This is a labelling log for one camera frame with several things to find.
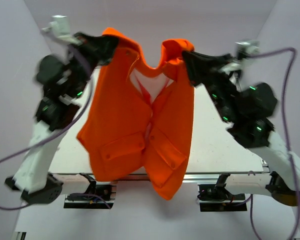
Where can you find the orange jacket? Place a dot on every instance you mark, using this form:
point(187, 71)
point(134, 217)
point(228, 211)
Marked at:
point(141, 117)

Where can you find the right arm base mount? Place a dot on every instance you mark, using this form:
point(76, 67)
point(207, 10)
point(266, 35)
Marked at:
point(215, 198)

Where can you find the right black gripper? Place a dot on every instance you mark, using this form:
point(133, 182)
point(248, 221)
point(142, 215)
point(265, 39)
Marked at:
point(201, 67)

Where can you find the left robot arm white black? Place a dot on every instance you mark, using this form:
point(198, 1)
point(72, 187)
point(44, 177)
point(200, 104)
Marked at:
point(52, 120)

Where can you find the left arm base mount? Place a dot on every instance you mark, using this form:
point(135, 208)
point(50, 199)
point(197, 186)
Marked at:
point(97, 196)

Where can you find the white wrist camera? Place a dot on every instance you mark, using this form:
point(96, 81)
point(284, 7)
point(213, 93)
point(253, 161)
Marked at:
point(59, 27)
point(244, 49)

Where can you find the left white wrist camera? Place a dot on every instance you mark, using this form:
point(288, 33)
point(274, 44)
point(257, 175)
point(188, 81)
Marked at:
point(59, 27)

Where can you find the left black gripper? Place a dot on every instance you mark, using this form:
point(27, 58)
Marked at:
point(103, 47)

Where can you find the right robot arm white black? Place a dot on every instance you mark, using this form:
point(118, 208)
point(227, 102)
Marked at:
point(248, 111)

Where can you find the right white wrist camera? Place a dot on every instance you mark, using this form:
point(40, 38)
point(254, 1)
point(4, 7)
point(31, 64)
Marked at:
point(244, 49)

